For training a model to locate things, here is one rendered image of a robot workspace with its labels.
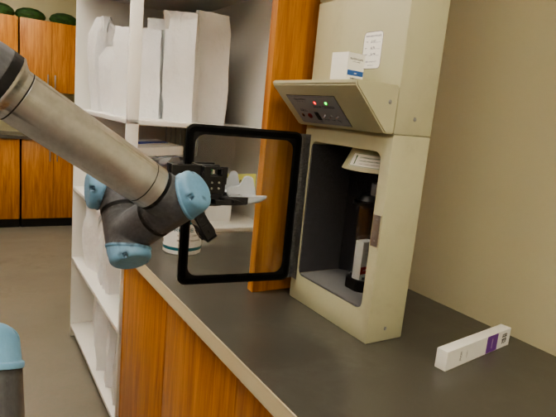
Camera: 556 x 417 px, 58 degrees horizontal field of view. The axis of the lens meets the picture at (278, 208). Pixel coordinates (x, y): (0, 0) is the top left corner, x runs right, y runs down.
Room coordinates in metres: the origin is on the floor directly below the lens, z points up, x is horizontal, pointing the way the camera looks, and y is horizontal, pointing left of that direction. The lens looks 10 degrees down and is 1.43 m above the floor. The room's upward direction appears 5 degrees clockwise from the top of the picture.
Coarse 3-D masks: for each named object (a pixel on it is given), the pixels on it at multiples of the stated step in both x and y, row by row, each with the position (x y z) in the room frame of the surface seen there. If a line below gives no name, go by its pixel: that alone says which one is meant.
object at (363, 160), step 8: (352, 152) 1.21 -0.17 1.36; (360, 152) 1.19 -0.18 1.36; (368, 152) 1.17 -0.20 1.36; (376, 152) 1.17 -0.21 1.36; (352, 160) 1.19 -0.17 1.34; (360, 160) 1.18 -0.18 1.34; (368, 160) 1.16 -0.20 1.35; (376, 160) 1.16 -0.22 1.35; (344, 168) 1.21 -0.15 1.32; (352, 168) 1.18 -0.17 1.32; (360, 168) 1.17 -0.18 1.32; (368, 168) 1.16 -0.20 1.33; (376, 168) 1.15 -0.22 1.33
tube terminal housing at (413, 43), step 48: (336, 0) 1.27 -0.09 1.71; (384, 0) 1.13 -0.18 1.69; (432, 0) 1.09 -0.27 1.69; (336, 48) 1.25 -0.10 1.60; (384, 48) 1.11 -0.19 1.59; (432, 48) 1.10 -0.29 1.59; (432, 96) 1.11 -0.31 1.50; (336, 144) 1.22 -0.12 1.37; (384, 144) 1.08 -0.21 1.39; (384, 192) 1.06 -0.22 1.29; (384, 240) 1.07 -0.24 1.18; (384, 288) 1.08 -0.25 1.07; (384, 336) 1.09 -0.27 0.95
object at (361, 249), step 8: (360, 200) 1.21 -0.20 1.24; (360, 208) 1.21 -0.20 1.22; (368, 208) 1.19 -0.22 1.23; (360, 216) 1.21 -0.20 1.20; (368, 216) 1.19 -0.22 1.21; (360, 224) 1.20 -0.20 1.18; (368, 224) 1.19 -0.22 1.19; (352, 232) 1.23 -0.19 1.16; (360, 232) 1.20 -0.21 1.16; (368, 232) 1.19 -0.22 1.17; (352, 240) 1.22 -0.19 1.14; (360, 240) 1.20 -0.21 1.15; (368, 240) 1.19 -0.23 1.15; (352, 248) 1.22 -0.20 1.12; (360, 248) 1.20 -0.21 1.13; (368, 248) 1.19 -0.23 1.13; (352, 256) 1.21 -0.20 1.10; (360, 256) 1.19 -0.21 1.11; (352, 264) 1.21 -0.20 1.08; (360, 264) 1.19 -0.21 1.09; (352, 272) 1.21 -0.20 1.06; (360, 272) 1.19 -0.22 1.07
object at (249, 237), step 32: (224, 160) 1.23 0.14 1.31; (256, 160) 1.26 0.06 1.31; (288, 160) 1.30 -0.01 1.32; (256, 192) 1.26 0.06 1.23; (288, 192) 1.30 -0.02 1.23; (192, 224) 1.20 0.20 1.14; (224, 224) 1.23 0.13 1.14; (256, 224) 1.27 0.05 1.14; (192, 256) 1.20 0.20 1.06; (224, 256) 1.23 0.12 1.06; (256, 256) 1.27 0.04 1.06
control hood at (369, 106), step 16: (288, 80) 1.21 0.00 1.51; (304, 80) 1.16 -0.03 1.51; (320, 80) 1.10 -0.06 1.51; (336, 80) 1.05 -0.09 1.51; (352, 80) 1.01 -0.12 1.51; (336, 96) 1.09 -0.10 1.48; (352, 96) 1.04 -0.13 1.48; (368, 96) 1.02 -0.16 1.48; (384, 96) 1.04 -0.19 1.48; (352, 112) 1.08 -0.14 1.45; (368, 112) 1.04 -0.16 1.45; (384, 112) 1.04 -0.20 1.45; (352, 128) 1.13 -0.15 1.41; (368, 128) 1.08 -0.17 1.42; (384, 128) 1.05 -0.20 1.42
